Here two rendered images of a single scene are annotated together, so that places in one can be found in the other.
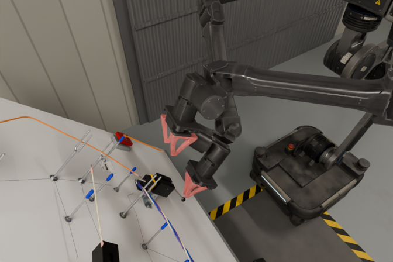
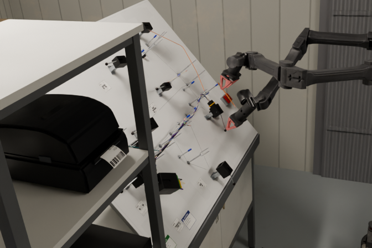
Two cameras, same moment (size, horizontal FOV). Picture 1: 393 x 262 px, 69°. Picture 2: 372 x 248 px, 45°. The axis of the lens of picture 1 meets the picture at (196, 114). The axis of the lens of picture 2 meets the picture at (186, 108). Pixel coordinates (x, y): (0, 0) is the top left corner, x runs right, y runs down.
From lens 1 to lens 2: 187 cm
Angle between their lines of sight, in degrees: 50
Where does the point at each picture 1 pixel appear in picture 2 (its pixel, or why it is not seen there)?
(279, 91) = (259, 65)
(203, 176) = (235, 115)
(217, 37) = (291, 55)
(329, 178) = not seen: outside the picture
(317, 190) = not seen: outside the picture
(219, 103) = (234, 61)
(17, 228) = (155, 69)
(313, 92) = (265, 65)
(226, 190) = not seen: outside the picture
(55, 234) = (162, 79)
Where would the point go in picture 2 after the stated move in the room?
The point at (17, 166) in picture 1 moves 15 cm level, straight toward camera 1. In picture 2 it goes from (170, 62) to (166, 72)
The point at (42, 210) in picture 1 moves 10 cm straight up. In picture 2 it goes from (165, 74) to (163, 56)
